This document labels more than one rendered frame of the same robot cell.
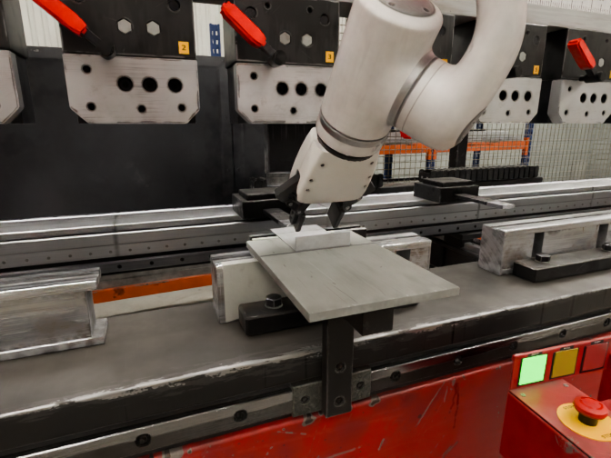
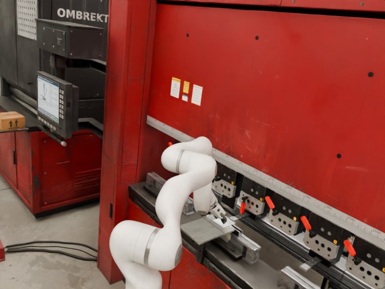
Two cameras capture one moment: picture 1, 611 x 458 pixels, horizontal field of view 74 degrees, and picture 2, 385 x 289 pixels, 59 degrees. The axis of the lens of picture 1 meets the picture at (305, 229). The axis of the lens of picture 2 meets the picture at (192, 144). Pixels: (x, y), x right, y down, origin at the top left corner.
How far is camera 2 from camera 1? 176 cm
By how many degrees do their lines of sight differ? 66
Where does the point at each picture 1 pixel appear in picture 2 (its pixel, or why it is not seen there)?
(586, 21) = (321, 213)
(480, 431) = not seen: outside the picture
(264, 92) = (218, 184)
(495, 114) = (276, 224)
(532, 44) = (293, 209)
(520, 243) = (287, 281)
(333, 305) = (182, 227)
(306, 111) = (225, 192)
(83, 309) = (186, 207)
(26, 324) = not seen: hidden behind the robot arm
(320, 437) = (197, 266)
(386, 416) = (211, 277)
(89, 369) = not seen: hidden behind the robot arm
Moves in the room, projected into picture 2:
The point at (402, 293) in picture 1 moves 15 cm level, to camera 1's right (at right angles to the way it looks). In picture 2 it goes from (192, 235) to (201, 253)
